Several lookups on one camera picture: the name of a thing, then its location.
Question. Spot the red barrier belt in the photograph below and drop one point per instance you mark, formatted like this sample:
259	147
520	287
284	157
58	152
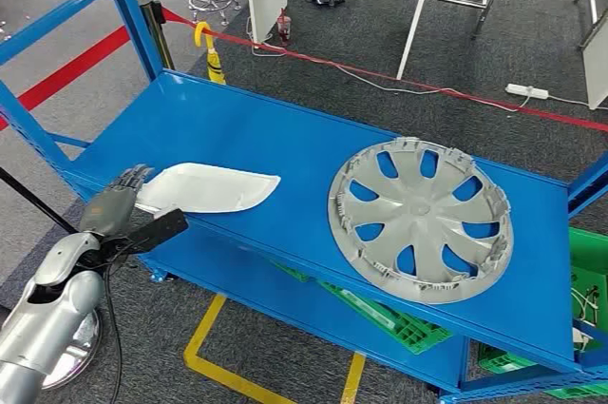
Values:
428	87

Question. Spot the black pole stand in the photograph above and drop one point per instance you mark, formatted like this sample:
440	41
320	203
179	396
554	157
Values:
33	198

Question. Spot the blue metal shelf rack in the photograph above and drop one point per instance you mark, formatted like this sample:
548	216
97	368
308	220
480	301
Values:
237	136
589	187

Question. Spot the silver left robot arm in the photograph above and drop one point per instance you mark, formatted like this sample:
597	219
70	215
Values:
43	332

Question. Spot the grey wheel hubcap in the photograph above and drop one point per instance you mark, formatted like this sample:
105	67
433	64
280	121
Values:
418	212

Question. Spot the red drink cup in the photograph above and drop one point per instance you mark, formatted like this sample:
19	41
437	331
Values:
284	29

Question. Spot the white plastic car part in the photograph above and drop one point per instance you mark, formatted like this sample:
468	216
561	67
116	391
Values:
204	190

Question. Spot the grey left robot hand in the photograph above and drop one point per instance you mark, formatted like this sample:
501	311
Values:
107	209

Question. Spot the yellow umbrella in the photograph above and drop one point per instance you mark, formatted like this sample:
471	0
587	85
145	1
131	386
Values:
213	64

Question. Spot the white power strip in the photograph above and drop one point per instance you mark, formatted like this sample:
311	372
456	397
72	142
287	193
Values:
525	91

